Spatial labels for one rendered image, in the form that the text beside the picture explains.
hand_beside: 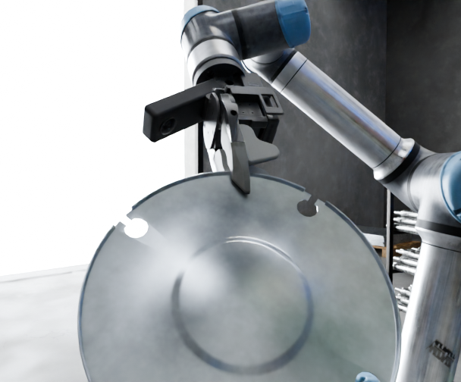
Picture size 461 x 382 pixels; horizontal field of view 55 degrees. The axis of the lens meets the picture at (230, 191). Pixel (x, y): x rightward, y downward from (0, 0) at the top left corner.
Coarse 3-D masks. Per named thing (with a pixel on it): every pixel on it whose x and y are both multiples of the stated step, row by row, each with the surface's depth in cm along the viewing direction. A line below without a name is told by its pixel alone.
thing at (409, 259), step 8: (392, 200) 289; (392, 208) 289; (392, 216) 289; (408, 216) 285; (416, 216) 277; (392, 224) 289; (400, 224) 285; (408, 224) 282; (392, 232) 290; (400, 232) 292; (408, 232) 279; (416, 232) 271; (392, 240) 290; (392, 248) 290; (416, 248) 302; (392, 256) 290; (408, 256) 286; (416, 256) 278; (392, 264) 291; (400, 264) 287; (408, 264) 282; (416, 264) 275; (392, 272) 291; (400, 272) 294; (408, 272) 279; (392, 280) 291; (400, 296) 290; (408, 296) 287; (400, 304) 287; (408, 304) 282
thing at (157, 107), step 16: (208, 80) 57; (176, 96) 54; (192, 96) 54; (144, 112) 52; (160, 112) 51; (176, 112) 53; (192, 112) 55; (144, 128) 53; (160, 128) 52; (176, 128) 55
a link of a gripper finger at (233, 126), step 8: (224, 96) 51; (224, 104) 50; (232, 104) 50; (224, 112) 50; (232, 112) 49; (224, 120) 50; (232, 120) 48; (232, 128) 48; (232, 136) 48; (240, 136) 48
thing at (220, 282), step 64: (192, 192) 47; (256, 192) 48; (128, 256) 42; (192, 256) 42; (256, 256) 42; (320, 256) 44; (128, 320) 38; (192, 320) 38; (256, 320) 39; (320, 320) 40; (384, 320) 41
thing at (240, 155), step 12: (252, 132) 51; (228, 144) 48; (240, 144) 48; (252, 144) 49; (264, 144) 50; (228, 156) 48; (240, 156) 47; (252, 156) 48; (264, 156) 48; (276, 156) 49; (240, 168) 47; (240, 180) 46
